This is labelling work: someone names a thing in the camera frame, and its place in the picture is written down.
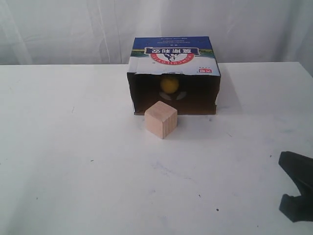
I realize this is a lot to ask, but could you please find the yellow tennis ball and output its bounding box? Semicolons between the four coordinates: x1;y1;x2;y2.
160;77;179;94

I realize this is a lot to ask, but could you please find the light wooden cube block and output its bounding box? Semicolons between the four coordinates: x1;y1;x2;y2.
144;101;178;139

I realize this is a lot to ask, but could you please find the blue white cardboard box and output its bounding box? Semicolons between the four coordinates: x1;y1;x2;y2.
127;36;221;115

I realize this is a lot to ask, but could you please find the white backdrop curtain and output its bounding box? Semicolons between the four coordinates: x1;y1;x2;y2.
0;0;313;66

